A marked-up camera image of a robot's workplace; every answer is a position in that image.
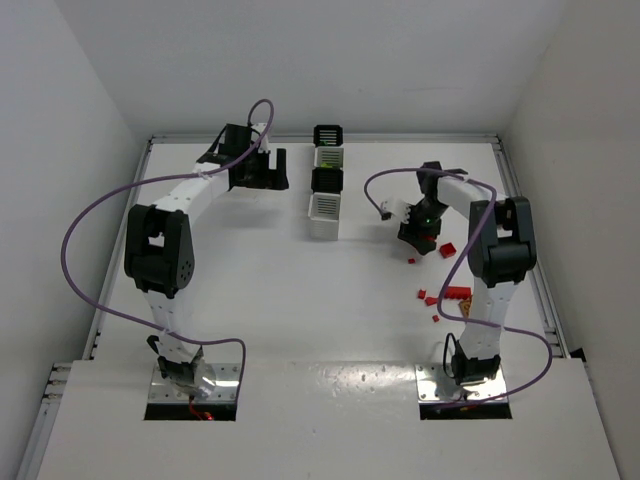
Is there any long red lego brick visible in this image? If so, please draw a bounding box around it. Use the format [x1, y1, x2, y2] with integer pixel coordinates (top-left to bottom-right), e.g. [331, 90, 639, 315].
[444, 286, 472, 300]

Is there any orange lego plate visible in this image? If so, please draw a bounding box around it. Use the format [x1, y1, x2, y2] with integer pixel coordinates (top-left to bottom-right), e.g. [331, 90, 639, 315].
[458, 297, 472, 318]

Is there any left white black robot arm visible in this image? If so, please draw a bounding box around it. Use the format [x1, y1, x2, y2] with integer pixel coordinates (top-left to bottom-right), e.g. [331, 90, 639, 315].
[124, 123, 289, 397]

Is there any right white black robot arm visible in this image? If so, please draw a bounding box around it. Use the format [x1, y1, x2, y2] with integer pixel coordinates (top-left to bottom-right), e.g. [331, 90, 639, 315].
[398, 161, 537, 385]

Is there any red square lego brick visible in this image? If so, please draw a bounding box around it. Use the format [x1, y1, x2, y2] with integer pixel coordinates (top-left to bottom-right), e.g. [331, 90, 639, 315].
[438, 242, 458, 259]

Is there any far black slatted container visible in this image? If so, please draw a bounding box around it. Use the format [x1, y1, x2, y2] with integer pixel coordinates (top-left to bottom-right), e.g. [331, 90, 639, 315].
[313, 124, 343, 148]

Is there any black slatted container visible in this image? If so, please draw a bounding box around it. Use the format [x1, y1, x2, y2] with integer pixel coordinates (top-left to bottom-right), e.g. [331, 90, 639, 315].
[311, 167, 344, 194]
[313, 124, 343, 148]

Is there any near black slatted container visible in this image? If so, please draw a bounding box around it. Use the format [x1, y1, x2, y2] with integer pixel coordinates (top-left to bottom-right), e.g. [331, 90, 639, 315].
[311, 167, 344, 194]

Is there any far white slatted container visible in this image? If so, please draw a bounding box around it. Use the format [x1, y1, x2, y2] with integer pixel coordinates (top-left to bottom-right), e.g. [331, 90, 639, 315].
[314, 146, 344, 169]

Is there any white slatted container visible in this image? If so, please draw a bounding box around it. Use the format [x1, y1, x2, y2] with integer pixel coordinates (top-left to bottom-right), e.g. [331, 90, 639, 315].
[314, 146, 344, 169]
[308, 192, 341, 241]

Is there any near white slatted container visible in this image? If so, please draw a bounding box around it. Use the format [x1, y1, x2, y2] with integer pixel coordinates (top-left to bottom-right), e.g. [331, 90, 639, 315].
[308, 192, 341, 241]

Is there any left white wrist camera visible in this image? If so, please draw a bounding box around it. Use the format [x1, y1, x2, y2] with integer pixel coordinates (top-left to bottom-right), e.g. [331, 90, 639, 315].
[247, 122, 271, 154]

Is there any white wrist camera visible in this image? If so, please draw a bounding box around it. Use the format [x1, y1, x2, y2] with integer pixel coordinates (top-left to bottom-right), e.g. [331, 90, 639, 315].
[380, 197, 411, 224]
[247, 122, 271, 154]

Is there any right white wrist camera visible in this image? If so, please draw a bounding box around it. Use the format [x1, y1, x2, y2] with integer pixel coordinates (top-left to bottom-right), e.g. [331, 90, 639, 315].
[380, 197, 411, 224]

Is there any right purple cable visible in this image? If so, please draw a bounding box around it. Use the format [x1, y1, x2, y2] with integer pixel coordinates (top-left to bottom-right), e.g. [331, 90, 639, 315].
[363, 167, 554, 409]

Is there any purple cable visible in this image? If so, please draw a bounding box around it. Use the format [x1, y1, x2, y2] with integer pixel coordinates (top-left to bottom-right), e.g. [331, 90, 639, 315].
[363, 167, 554, 409]
[60, 98, 276, 396]

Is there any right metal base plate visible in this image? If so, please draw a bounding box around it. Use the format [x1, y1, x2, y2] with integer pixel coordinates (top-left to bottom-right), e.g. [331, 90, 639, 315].
[415, 363, 507, 405]

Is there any metal base plate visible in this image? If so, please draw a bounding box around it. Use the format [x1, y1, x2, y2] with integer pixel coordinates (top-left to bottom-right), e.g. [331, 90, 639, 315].
[147, 363, 241, 404]
[415, 363, 507, 405]

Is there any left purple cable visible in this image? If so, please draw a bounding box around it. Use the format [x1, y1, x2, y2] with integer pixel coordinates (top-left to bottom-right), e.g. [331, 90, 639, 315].
[60, 98, 276, 396]

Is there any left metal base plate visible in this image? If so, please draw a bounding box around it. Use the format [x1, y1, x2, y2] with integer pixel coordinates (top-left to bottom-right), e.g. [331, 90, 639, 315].
[147, 363, 241, 404]

